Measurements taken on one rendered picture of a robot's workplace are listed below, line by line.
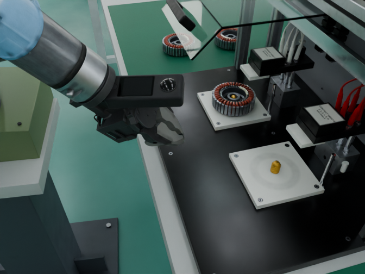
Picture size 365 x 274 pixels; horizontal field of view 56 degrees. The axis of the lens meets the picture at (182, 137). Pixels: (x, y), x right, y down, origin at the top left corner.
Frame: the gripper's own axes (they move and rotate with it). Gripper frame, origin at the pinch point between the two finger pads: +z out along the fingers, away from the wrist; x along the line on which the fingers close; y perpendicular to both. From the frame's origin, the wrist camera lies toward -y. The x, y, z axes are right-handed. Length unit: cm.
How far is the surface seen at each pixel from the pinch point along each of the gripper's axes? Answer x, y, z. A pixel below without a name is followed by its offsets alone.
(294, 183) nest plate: 3.2, -12.4, 23.0
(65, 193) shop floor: -22, 108, 51
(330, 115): -6.4, -22.7, 16.2
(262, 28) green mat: -71, 2, 47
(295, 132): -4.5, -15.9, 15.9
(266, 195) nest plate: 6.6, -8.0, 18.6
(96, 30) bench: -122, 104, 43
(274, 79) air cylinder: -29.0, -8.3, 27.8
